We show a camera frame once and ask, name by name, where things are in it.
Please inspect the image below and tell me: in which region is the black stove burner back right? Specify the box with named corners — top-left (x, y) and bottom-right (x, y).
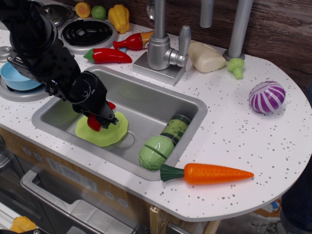
top-left (58, 19), bottom-right (118, 55)

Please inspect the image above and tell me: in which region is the cream toy bottle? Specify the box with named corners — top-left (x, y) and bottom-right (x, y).
top-left (187, 40), bottom-right (226, 73)

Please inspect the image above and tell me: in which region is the silver toy faucet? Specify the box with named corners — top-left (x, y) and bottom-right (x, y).
top-left (133, 0), bottom-right (191, 85)

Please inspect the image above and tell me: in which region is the light green toy plate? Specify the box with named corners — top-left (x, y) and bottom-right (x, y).
top-left (75, 112), bottom-right (129, 147)

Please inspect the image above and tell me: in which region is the green toy apple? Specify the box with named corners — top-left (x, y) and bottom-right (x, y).
top-left (91, 5), bottom-right (107, 20)

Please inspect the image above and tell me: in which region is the red and white toy sushi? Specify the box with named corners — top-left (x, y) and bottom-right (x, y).
top-left (87, 102), bottom-right (116, 132)

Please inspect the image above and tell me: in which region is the grey hanging handle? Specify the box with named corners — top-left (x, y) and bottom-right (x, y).
top-left (200, 0), bottom-right (214, 28)

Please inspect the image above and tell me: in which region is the grey stove knob left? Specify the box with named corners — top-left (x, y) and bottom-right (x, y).
top-left (0, 46), bottom-right (13, 59)

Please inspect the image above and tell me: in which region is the grey toy sink basin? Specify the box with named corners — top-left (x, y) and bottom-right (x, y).
top-left (32, 65), bottom-right (207, 180)

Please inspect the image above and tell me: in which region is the orange toy pumpkin slice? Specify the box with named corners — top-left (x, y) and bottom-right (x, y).
top-left (75, 2), bottom-right (91, 19)

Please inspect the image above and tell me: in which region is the yellow object bottom left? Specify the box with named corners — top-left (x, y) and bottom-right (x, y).
top-left (9, 216), bottom-right (37, 234)

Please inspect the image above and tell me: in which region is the light blue toy bowl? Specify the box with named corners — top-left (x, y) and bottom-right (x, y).
top-left (0, 62), bottom-right (41, 91)

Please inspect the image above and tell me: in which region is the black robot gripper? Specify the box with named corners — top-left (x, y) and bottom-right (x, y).
top-left (69, 71), bottom-right (118, 129)

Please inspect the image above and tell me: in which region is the orange toy carrot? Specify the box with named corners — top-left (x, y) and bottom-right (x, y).
top-left (160, 163), bottom-right (254, 185)

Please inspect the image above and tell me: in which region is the steel pot lid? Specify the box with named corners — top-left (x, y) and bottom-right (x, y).
top-left (39, 4), bottom-right (78, 26)

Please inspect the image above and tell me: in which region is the stove burner front left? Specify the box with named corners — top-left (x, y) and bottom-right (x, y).
top-left (0, 78), bottom-right (48, 102)

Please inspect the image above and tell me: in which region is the silver oven door handle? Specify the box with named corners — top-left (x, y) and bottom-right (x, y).
top-left (21, 170), bottom-right (150, 234)

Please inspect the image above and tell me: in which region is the green toy cabbage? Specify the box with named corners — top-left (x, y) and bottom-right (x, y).
top-left (138, 135), bottom-right (175, 171)

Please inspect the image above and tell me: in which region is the yellow toy bell pepper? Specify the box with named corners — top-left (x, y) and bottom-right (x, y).
top-left (108, 4), bottom-right (130, 34)

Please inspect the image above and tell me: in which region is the red toy chili pepper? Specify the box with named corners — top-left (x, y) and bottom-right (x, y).
top-left (83, 48), bottom-right (133, 64)

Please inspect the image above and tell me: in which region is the purple striped toy onion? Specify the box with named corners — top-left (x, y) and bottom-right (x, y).
top-left (249, 80), bottom-right (286, 113)

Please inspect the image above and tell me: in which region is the red toy ketchup bottle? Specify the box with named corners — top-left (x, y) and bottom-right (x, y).
top-left (113, 31), bottom-right (154, 50)

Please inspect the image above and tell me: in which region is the grey vertical post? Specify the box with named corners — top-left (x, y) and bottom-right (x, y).
top-left (223, 0), bottom-right (253, 61)

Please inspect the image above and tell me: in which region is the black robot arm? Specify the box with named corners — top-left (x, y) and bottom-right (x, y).
top-left (0, 0), bottom-right (118, 129)

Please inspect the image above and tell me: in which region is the green labelled toy can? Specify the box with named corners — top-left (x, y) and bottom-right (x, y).
top-left (160, 114), bottom-right (191, 145)

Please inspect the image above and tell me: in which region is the green toy broccoli piece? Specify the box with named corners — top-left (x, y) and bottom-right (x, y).
top-left (227, 58), bottom-right (245, 79)

